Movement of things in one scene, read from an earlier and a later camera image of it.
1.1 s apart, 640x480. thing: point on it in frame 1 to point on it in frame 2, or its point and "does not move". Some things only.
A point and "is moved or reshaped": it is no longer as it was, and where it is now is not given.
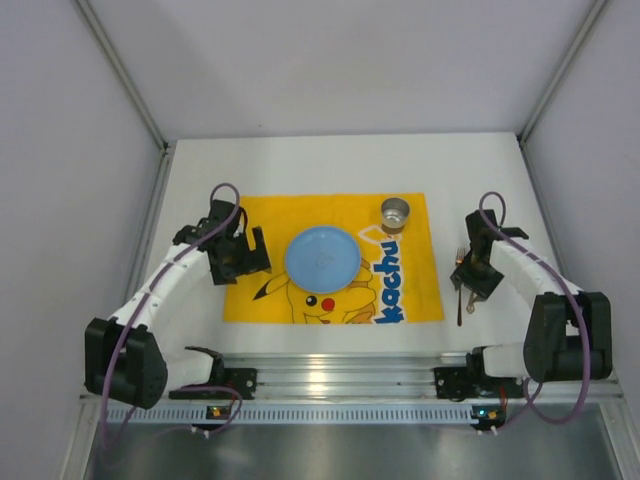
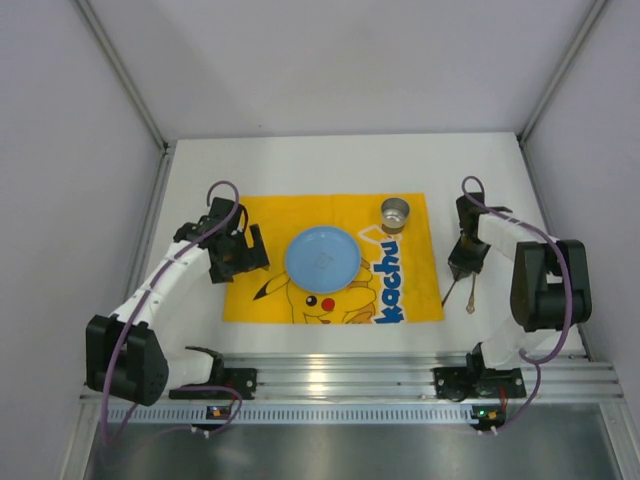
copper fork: (460, 253) is moved or reshaped
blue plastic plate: (323, 260) does not move
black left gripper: (255, 251) does not move
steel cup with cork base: (394, 212) does not move
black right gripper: (476, 279) to (463, 265)
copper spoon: (470, 308) does not move
